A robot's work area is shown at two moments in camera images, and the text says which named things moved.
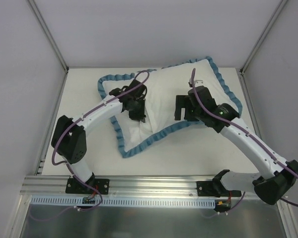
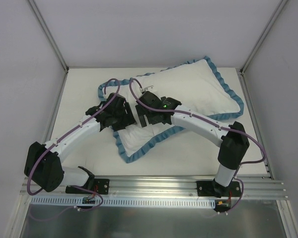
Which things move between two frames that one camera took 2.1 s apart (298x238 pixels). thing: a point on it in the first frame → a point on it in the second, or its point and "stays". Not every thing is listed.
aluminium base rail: (119, 186) stays
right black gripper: (186, 107) → (142, 115)
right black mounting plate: (215, 189) stays
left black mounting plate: (73, 186) stays
